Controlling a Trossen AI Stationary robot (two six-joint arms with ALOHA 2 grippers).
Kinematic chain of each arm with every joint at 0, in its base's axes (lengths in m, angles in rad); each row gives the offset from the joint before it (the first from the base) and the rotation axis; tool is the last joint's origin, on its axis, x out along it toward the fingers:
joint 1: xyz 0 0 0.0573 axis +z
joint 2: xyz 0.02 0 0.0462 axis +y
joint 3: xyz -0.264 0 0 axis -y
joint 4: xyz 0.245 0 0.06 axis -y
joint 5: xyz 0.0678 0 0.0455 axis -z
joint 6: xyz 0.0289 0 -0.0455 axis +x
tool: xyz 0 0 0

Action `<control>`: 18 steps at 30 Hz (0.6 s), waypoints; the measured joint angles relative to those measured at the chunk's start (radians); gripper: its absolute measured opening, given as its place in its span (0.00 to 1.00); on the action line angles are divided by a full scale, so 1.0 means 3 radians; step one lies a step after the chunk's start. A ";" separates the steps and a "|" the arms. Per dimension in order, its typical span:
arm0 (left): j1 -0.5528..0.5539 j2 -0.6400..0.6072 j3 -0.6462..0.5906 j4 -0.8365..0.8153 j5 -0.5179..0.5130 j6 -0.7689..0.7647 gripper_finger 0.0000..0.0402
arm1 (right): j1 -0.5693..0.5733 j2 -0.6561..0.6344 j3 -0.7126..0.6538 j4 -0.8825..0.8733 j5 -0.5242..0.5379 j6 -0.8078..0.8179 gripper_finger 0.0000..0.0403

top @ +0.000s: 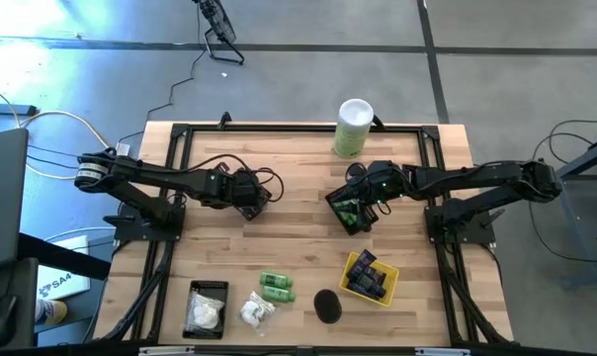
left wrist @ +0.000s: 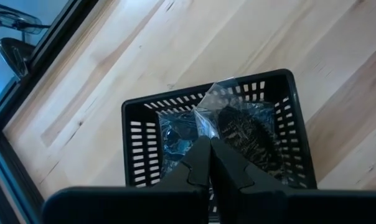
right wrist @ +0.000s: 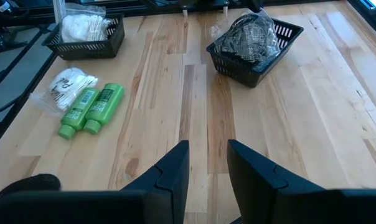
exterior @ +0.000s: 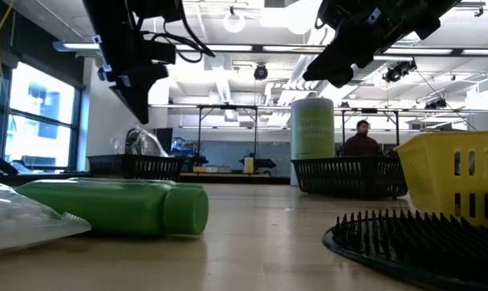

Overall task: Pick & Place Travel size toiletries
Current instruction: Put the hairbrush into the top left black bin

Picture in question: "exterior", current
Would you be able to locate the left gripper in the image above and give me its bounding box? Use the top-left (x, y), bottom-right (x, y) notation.
top-left (82, 0), bottom-right (170, 125)

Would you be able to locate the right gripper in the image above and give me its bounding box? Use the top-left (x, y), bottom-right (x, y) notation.
top-left (302, 0), bottom-right (443, 89)

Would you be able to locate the bagged black round pad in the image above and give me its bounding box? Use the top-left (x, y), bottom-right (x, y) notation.
top-left (111, 125), bottom-right (169, 158)

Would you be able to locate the green travel bottle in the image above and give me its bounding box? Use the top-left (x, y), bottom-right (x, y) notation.
top-left (68, 176), bottom-right (207, 191)
top-left (16, 179), bottom-right (210, 238)

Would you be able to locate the black background monitor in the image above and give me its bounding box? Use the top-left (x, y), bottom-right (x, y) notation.
top-left (154, 127), bottom-right (175, 154)

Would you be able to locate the green disinfecting wipes canister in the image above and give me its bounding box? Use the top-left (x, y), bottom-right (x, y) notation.
top-left (290, 96), bottom-right (336, 161)

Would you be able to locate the black plastic basket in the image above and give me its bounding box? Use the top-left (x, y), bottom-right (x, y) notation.
top-left (290, 155), bottom-right (409, 200)
top-left (86, 154), bottom-right (187, 183)

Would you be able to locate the long ceiling light bar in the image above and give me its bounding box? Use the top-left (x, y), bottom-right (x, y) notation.
top-left (52, 41), bottom-right (488, 57)

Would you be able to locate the person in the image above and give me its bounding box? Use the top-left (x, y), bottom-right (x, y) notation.
top-left (343, 119), bottom-right (383, 158)

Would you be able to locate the large window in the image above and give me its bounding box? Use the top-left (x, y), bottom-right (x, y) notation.
top-left (0, 60), bottom-right (83, 171)

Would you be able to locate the round ceiling lamp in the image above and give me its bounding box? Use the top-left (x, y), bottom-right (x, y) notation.
top-left (222, 10), bottom-right (246, 34)

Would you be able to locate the yellow plastic basket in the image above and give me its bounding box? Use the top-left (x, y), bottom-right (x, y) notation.
top-left (393, 131), bottom-right (488, 228)

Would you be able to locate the cotton swab bag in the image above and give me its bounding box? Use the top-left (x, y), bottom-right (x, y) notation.
top-left (0, 179), bottom-right (92, 256)

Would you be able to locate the black oval bristle brush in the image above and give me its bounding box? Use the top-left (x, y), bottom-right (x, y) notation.
top-left (322, 209), bottom-right (488, 291)

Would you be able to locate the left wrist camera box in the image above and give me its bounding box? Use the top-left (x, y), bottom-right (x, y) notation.
top-left (141, 38), bottom-right (177, 65)

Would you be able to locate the black background rig frame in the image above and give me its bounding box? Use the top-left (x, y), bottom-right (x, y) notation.
top-left (340, 107), bottom-right (401, 141)
top-left (195, 103), bottom-right (259, 162)

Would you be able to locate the black ceiling camera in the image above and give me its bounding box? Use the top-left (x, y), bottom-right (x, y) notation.
top-left (382, 59), bottom-right (418, 84)
top-left (253, 63), bottom-right (269, 81)
top-left (424, 98), bottom-right (449, 110)

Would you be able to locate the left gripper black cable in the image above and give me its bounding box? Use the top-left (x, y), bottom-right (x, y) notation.
top-left (150, 0), bottom-right (217, 65)

